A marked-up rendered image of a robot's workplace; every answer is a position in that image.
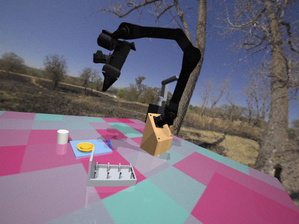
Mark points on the light blue flat mat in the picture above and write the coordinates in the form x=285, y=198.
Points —
x=100, y=148

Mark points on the white cylinder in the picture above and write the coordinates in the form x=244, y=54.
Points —
x=62, y=136

